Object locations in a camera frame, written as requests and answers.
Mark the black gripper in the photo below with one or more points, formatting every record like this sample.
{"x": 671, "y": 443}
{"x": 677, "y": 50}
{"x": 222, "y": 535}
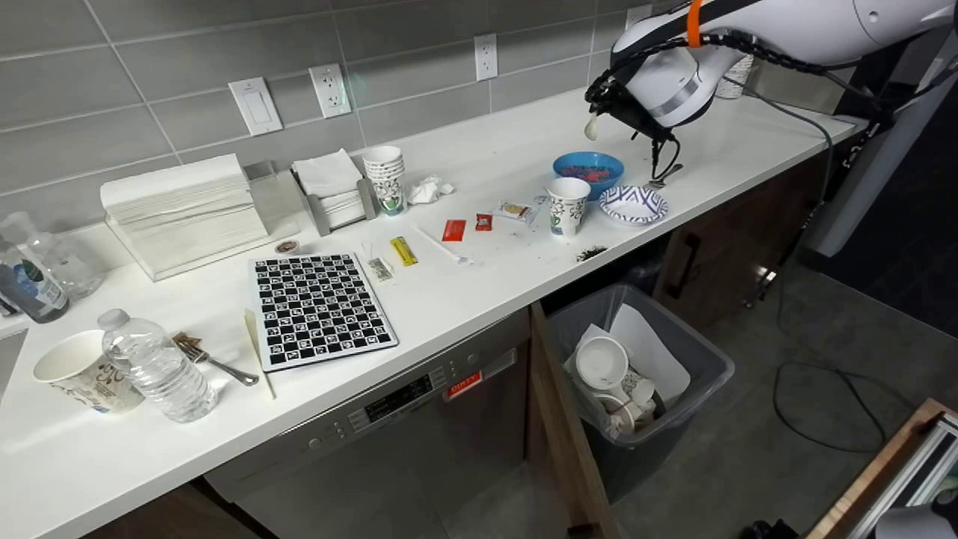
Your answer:
{"x": 629, "y": 109}

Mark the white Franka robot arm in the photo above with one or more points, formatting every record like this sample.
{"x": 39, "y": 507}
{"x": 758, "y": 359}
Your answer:
{"x": 797, "y": 31}

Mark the metal spoon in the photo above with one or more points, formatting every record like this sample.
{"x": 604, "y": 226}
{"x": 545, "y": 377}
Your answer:
{"x": 659, "y": 182}

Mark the white blue patterned bowl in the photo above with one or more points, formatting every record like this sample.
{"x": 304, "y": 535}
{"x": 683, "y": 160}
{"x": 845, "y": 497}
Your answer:
{"x": 637, "y": 205}

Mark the brown white packet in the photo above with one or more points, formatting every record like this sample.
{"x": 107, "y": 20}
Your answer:
{"x": 514, "y": 212}

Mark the black pen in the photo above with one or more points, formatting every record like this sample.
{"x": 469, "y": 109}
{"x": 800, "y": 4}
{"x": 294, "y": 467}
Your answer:
{"x": 593, "y": 254}

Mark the small red packet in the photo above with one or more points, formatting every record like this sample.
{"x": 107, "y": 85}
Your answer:
{"x": 482, "y": 224}

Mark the crumpled white tissue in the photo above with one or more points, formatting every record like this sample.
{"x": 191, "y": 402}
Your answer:
{"x": 432, "y": 191}

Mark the red sauce packet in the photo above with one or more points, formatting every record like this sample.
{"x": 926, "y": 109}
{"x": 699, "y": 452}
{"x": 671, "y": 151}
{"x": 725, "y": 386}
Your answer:
{"x": 452, "y": 233}

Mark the white plastic stirrer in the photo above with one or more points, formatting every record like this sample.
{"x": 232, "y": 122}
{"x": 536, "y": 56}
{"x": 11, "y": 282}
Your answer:
{"x": 438, "y": 245}

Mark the clear plastic cups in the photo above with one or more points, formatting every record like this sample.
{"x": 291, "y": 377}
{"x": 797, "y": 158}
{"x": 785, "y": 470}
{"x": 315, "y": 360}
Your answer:
{"x": 384, "y": 182}

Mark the yellow packet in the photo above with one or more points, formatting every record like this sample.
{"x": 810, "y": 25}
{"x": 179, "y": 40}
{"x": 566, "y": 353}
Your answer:
{"x": 405, "y": 249}

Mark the white paper sheet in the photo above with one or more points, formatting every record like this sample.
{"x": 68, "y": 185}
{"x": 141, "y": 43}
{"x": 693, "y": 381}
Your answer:
{"x": 653, "y": 348}

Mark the white disposable cup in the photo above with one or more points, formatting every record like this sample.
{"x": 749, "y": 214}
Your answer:
{"x": 604, "y": 360}

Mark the grey packet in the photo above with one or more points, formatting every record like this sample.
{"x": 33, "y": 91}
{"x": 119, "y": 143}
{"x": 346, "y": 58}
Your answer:
{"x": 382, "y": 269}

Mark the grey trash bin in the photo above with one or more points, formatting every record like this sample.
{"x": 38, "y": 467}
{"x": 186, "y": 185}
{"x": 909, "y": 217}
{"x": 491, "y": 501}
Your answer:
{"x": 699, "y": 371}

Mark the grey robot stand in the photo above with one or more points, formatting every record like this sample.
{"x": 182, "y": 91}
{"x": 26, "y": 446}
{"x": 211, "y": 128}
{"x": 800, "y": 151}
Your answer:
{"x": 879, "y": 169}

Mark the metal napkin holder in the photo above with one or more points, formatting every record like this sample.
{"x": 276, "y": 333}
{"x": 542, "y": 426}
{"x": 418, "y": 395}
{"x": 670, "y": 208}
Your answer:
{"x": 333, "y": 197}

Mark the open cabinet door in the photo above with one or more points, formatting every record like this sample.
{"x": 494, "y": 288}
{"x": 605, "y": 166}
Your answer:
{"x": 565, "y": 431}

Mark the black white checkered mat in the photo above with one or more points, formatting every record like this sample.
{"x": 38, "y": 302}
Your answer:
{"x": 321, "y": 311}

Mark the steel dishwasher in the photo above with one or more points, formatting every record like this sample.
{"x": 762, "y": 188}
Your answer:
{"x": 400, "y": 438}

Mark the wooden stir stick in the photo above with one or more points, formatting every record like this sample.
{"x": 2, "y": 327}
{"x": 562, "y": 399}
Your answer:
{"x": 258, "y": 348}

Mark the white dish rack box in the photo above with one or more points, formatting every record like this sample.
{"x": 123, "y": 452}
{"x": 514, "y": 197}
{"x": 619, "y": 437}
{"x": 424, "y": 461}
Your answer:
{"x": 183, "y": 214}

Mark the metal fork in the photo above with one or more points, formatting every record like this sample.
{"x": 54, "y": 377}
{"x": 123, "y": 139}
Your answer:
{"x": 191, "y": 348}

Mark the clear plastic water bottle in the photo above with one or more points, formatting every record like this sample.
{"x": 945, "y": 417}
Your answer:
{"x": 159, "y": 371}

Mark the large patterned paper cup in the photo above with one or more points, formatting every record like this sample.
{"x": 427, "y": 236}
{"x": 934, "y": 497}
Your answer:
{"x": 84, "y": 377}

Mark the white wall switch plate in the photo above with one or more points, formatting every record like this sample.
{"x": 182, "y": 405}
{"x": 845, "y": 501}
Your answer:
{"x": 255, "y": 107}

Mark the wooden frame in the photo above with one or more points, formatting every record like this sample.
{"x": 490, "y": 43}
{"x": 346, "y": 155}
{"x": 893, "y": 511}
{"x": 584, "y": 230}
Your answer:
{"x": 870, "y": 480}

